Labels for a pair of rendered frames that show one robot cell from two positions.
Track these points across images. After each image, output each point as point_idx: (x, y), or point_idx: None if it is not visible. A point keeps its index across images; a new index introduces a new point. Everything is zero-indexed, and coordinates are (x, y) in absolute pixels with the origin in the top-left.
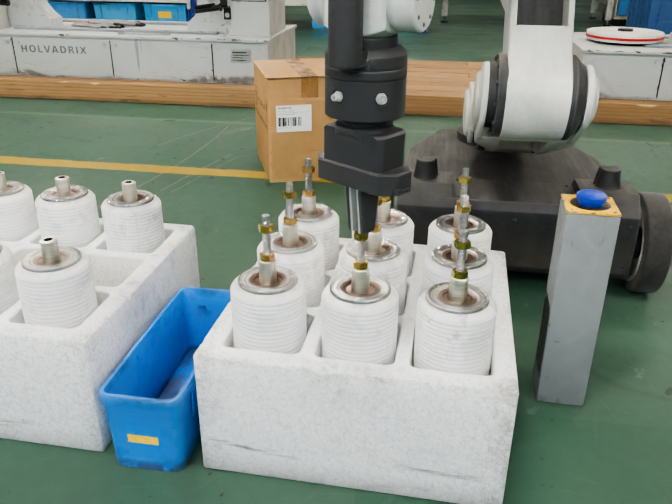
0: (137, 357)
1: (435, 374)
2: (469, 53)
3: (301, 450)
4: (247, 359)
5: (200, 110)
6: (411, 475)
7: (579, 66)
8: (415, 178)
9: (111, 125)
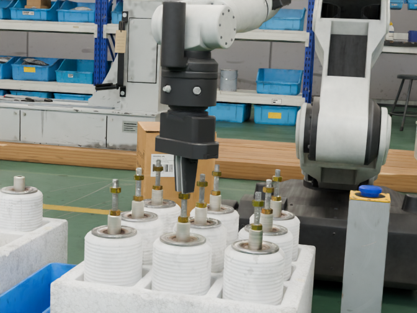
0: (7, 300)
1: (234, 302)
2: None
3: None
4: (91, 287)
5: (91, 170)
6: None
7: (373, 106)
8: (254, 199)
9: (12, 176)
